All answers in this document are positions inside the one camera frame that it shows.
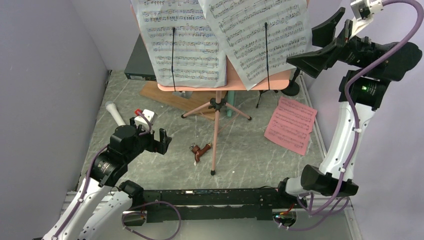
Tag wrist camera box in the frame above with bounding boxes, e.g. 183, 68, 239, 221
350, 0, 383, 37
134, 109, 158, 132

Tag pink music stand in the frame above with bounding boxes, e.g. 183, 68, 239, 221
130, 0, 311, 176

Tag black tripod mic stand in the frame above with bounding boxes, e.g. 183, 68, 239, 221
255, 90, 269, 108

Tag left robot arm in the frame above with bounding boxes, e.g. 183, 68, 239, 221
43, 117, 172, 240

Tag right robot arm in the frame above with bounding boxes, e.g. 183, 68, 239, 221
275, 0, 423, 208

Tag dark rack audio unit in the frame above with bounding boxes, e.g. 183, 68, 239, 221
124, 34, 157, 81

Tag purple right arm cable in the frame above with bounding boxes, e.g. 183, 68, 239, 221
274, 0, 424, 232

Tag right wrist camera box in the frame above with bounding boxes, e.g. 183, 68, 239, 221
350, 0, 383, 37

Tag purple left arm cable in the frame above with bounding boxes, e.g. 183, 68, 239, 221
49, 110, 182, 240

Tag black round-base mic stand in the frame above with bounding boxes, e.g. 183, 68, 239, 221
281, 68, 301, 97

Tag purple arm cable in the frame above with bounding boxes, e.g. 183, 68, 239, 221
274, 0, 424, 232
49, 110, 182, 240

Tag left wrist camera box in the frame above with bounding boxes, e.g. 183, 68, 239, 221
134, 109, 158, 132

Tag brown plastic faucet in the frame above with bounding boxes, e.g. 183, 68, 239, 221
189, 143, 213, 165

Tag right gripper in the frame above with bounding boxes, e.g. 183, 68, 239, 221
286, 7, 382, 78

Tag white sheet music page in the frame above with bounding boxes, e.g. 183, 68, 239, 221
199, 0, 312, 90
131, 0, 227, 88

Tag wooden board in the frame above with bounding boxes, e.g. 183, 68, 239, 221
139, 81, 216, 112

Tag pink sheet music page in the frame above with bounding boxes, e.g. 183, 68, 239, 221
264, 96, 318, 156

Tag green microphone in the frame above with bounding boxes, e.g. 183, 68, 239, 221
226, 90, 235, 117

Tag white microphone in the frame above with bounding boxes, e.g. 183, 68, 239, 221
105, 101, 126, 126

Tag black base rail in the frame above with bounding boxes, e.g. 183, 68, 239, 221
124, 187, 298, 226

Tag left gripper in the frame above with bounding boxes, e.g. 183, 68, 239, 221
124, 117, 172, 162

